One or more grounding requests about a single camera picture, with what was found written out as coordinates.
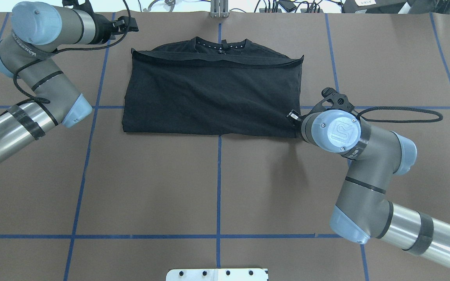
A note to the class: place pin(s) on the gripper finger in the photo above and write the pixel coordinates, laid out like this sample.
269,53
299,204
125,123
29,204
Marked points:
294,116

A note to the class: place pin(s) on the black printed t-shirt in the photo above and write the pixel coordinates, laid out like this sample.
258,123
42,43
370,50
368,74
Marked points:
198,87

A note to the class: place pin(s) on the black box with label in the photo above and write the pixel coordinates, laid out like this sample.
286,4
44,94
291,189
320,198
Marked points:
373,6

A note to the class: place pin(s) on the orange black power strip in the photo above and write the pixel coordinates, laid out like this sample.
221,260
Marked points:
289,6

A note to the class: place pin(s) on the aluminium frame post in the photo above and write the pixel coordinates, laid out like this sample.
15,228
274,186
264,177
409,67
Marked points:
219,9

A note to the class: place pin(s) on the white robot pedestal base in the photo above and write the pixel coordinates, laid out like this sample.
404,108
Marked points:
225,274

